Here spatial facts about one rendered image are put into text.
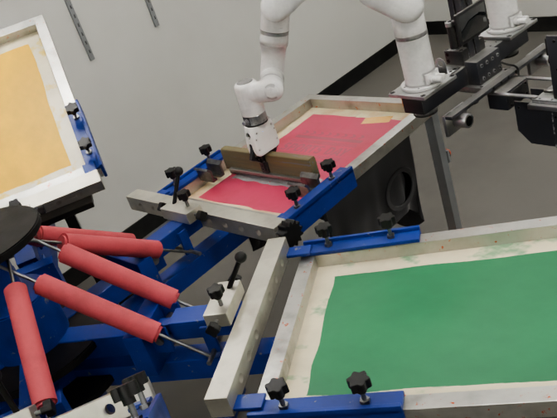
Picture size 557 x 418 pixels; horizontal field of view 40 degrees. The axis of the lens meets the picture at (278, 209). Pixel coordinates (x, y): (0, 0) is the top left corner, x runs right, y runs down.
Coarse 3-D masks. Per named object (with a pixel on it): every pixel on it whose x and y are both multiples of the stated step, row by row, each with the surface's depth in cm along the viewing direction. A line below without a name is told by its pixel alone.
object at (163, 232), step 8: (168, 224) 220; (176, 224) 219; (184, 224) 219; (192, 224) 221; (200, 224) 223; (160, 232) 217; (168, 232) 216; (176, 232) 217; (192, 232) 221; (160, 240) 213; (168, 240) 215; (176, 240) 217; (168, 248) 216
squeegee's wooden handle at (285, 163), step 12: (228, 156) 254; (240, 156) 250; (264, 156) 241; (276, 156) 237; (288, 156) 234; (300, 156) 231; (312, 156) 229; (252, 168) 249; (276, 168) 240; (288, 168) 236; (300, 168) 232; (312, 168) 229
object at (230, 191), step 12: (312, 120) 280; (324, 120) 277; (336, 120) 273; (348, 120) 270; (300, 132) 274; (336, 132) 265; (228, 180) 256; (240, 180) 253; (216, 192) 251; (228, 192) 248; (240, 192) 245; (252, 192) 243; (240, 204) 238
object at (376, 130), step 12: (360, 120) 267; (396, 120) 258; (348, 132) 261; (360, 132) 259; (372, 132) 256; (384, 132) 253; (360, 144) 250; (348, 156) 245; (336, 168) 240; (264, 192) 240; (276, 192) 238; (252, 204) 236; (264, 204) 233; (276, 204) 231; (288, 204) 228
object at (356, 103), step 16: (320, 96) 289; (336, 96) 284; (352, 96) 279; (288, 112) 284; (304, 112) 289; (400, 112) 263; (400, 128) 243; (416, 128) 248; (240, 144) 270; (384, 144) 237; (368, 160) 232; (192, 192) 256; (240, 208) 227
